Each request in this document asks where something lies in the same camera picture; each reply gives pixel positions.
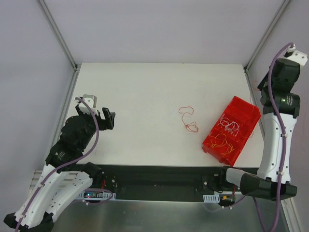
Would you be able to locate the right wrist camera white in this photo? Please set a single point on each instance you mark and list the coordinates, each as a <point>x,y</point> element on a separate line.
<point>295,54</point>

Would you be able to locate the red plastic compartment bin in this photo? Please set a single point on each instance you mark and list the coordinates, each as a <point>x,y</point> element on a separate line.
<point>232,130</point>

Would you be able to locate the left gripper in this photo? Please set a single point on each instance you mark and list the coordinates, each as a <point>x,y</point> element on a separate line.
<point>102,121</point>

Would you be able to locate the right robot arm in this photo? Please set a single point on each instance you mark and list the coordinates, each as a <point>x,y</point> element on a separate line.
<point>280,111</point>

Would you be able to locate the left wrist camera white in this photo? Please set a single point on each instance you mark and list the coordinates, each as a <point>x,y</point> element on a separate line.
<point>87,104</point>

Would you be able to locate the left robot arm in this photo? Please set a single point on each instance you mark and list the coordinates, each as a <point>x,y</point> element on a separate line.
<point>46,203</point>

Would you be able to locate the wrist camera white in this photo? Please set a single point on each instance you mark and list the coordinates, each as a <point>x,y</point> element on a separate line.
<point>87,104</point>
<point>295,54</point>

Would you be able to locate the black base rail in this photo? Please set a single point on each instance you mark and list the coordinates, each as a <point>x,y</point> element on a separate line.
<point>163,183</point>

